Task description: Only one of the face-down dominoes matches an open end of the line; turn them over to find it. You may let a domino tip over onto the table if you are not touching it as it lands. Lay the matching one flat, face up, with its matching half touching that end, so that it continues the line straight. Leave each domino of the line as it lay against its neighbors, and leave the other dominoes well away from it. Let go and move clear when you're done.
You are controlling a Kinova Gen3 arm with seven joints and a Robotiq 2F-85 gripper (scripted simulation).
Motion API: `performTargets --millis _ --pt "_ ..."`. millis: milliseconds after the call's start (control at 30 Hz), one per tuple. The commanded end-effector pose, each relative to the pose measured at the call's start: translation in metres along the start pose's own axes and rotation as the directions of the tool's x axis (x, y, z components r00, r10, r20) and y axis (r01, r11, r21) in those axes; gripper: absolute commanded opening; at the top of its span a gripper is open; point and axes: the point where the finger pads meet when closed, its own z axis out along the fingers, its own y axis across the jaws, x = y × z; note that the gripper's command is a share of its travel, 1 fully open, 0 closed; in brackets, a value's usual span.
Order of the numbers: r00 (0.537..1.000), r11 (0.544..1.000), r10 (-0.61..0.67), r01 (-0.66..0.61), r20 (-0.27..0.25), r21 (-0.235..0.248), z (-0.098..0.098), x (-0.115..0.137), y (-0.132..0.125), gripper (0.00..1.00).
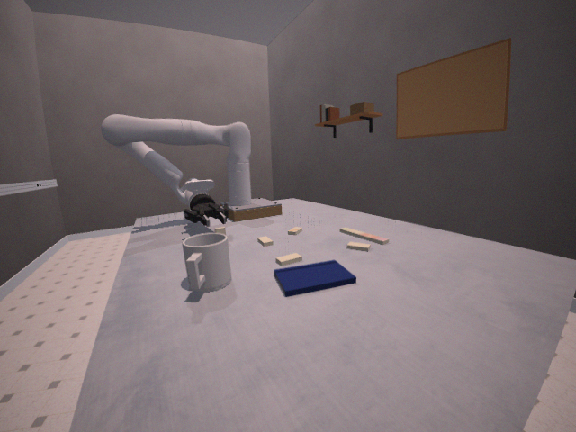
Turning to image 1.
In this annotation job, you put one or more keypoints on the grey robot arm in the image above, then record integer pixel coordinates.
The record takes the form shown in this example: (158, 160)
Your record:
(118, 129)

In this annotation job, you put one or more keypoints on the grey cup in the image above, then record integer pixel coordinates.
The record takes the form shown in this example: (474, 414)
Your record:
(213, 271)

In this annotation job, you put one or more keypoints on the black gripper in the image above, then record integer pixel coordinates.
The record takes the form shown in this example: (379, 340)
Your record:
(203, 207)

